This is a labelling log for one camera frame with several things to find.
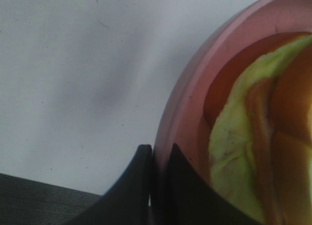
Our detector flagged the white bread sandwich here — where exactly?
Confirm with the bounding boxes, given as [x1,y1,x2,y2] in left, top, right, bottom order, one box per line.
[204,32,312,225]

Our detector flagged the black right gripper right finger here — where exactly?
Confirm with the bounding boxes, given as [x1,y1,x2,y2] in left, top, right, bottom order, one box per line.
[151,144,258,225]

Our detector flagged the pink round plate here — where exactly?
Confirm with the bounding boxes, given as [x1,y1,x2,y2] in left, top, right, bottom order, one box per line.
[152,0,312,189]

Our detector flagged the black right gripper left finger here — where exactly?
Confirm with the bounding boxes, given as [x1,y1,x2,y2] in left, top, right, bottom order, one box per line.
[67,144,152,225]

